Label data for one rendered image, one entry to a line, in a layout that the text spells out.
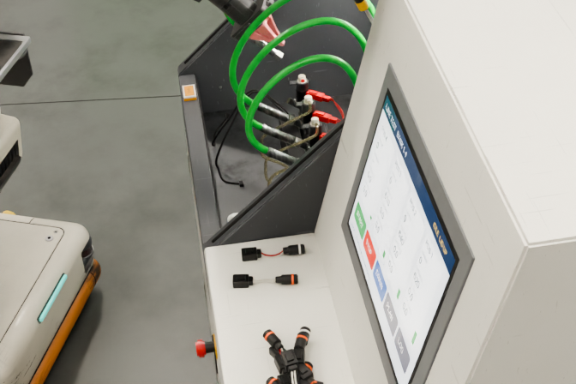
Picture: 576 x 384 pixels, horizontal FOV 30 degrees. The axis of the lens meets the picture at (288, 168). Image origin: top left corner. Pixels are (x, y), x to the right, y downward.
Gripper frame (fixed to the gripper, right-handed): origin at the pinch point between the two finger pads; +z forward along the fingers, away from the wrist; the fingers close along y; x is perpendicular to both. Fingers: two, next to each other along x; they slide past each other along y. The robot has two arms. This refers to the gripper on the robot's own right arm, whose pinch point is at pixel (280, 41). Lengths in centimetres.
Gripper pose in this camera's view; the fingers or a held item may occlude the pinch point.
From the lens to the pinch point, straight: 226.9
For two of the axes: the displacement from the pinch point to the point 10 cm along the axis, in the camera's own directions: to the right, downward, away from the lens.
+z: 7.4, 5.7, 3.5
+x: 1.2, -6.3, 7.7
